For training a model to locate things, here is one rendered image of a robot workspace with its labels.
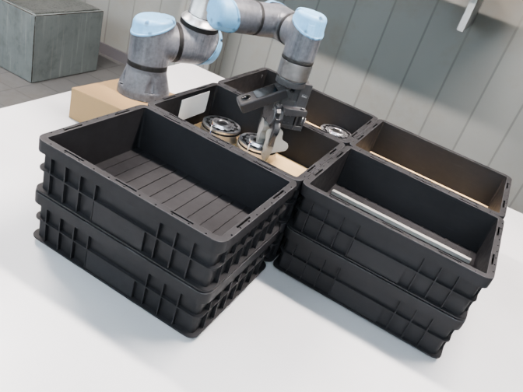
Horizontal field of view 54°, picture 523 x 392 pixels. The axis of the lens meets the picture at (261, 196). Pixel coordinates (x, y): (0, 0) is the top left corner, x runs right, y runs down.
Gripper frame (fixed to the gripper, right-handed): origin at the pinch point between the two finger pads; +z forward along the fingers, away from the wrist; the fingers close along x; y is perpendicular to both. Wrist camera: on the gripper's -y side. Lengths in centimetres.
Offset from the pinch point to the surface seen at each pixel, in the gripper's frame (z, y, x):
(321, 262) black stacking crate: 7.4, 6.2, -33.2
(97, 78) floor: 84, -20, 248
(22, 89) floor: 85, -64, 212
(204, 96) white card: -5.6, -12.3, 16.6
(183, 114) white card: -2.4, -18.2, 10.8
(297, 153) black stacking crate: -0.3, 10.9, 1.0
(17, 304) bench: 15, -52, -37
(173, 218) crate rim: -8, -30, -41
